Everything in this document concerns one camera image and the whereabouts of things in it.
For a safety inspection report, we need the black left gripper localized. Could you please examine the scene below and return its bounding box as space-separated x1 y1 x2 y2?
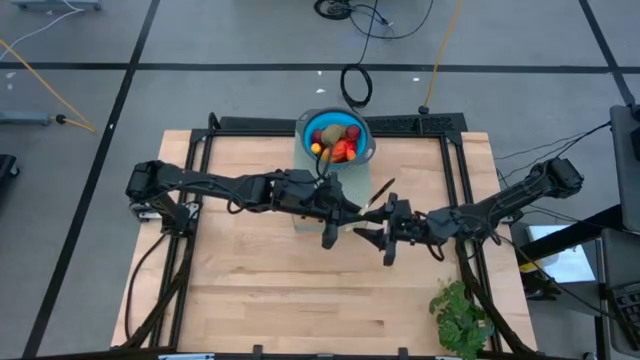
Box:
272 168 369 250

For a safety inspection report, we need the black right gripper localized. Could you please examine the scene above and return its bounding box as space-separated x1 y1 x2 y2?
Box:
352 193 432 267

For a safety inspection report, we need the knife with wooden handle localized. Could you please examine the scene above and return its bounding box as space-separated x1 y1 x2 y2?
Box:
346 178 397 232

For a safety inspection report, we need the red yellow mango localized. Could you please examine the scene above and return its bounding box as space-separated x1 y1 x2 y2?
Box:
329 139 357 164

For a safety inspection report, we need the green perforated metal shelf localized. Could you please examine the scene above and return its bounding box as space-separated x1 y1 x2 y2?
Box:
290 133 373 233

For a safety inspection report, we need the blue grey collapsible colander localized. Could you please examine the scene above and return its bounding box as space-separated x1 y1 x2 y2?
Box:
294 107 377 170

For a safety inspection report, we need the green plant in white pot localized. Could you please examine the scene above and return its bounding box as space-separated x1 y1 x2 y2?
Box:
428 279 496 360

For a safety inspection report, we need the pale flat screen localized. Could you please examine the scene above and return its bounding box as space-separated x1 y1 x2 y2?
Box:
525 224 601 284

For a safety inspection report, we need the grey desk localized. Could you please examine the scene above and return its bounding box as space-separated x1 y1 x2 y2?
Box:
608 103 640 234

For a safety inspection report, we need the black keyboard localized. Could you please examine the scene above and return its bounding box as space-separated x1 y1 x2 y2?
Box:
606 280 640 342

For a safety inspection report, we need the grey metal floor bar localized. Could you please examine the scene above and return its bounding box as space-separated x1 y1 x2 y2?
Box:
0 110 54 126
12 0 104 11

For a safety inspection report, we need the black chair base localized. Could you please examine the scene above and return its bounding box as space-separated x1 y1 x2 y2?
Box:
0 153 21 179

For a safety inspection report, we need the black coiled floor cable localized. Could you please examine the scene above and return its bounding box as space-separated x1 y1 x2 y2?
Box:
313 0 436 110

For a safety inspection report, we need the yellow hanging cable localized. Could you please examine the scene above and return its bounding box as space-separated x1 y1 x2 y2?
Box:
418 0 466 115
0 38 97 134

